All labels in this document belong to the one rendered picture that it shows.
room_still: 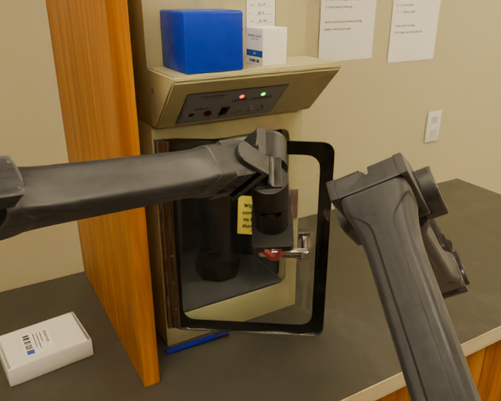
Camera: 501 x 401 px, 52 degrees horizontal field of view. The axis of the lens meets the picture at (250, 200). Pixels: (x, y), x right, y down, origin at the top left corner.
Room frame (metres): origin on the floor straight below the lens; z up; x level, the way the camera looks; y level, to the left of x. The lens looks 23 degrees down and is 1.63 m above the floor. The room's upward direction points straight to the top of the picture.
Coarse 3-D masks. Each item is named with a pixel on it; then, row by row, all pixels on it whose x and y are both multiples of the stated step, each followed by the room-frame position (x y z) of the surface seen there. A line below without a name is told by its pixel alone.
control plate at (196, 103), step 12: (288, 84) 0.90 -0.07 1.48; (192, 96) 0.82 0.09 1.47; (204, 96) 0.83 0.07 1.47; (216, 96) 0.84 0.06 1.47; (228, 96) 0.86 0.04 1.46; (252, 96) 0.89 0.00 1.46; (264, 96) 0.90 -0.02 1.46; (276, 96) 0.92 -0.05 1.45; (192, 108) 0.84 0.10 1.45; (204, 108) 0.86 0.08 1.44; (216, 108) 0.87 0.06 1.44; (252, 108) 0.92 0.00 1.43; (264, 108) 0.93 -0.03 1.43; (180, 120) 0.85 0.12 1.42; (192, 120) 0.87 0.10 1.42
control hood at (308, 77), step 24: (168, 72) 0.81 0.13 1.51; (216, 72) 0.81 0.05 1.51; (240, 72) 0.83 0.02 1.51; (264, 72) 0.85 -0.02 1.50; (288, 72) 0.88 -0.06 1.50; (312, 72) 0.90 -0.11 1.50; (336, 72) 0.93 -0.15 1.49; (168, 96) 0.80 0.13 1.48; (288, 96) 0.94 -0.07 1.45; (312, 96) 0.97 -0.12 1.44; (168, 120) 0.84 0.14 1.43; (216, 120) 0.90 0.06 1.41
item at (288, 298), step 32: (288, 160) 0.84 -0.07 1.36; (320, 160) 0.84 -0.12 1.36; (320, 192) 0.84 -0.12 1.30; (192, 224) 0.86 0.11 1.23; (224, 224) 0.85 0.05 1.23; (320, 224) 0.84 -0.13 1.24; (192, 256) 0.86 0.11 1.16; (224, 256) 0.85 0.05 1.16; (256, 256) 0.85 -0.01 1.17; (320, 256) 0.84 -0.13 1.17; (192, 288) 0.86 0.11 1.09; (224, 288) 0.85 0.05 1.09; (256, 288) 0.85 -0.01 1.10; (288, 288) 0.84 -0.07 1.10; (320, 288) 0.84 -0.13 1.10; (192, 320) 0.86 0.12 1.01; (224, 320) 0.85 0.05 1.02; (256, 320) 0.85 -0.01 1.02; (288, 320) 0.84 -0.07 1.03; (320, 320) 0.84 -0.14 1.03
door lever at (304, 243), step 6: (300, 240) 0.84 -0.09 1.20; (306, 240) 0.84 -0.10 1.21; (300, 246) 0.84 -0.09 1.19; (306, 246) 0.82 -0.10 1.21; (258, 252) 0.80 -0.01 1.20; (276, 252) 0.80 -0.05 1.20; (288, 252) 0.79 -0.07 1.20; (294, 252) 0.79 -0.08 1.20; (300, 252) 0.79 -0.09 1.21; (306, 252) 0.79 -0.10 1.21; (294, 258) 0.79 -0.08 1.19; (300, 258) 0.79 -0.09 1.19; (306, 258) 0.79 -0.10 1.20
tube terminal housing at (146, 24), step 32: (128, 0) 0.93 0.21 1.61; (160, 0) 0.89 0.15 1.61; (192, 0) 0.92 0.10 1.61; (224, 0) 0.94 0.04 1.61; (288, 0) 1.01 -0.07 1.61; (160, 32) 0.89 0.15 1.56; (288, 32) 1.01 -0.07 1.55; (160, 64) 0.88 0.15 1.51; (192, 128) 0.91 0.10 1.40; (224, 128) 0.94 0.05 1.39; (256, 128) 0.98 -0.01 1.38; (288, 128) 1.01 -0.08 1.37; (160, 256) 0.88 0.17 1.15; (160, 288) 0.89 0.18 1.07; (160, 320) 0.90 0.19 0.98
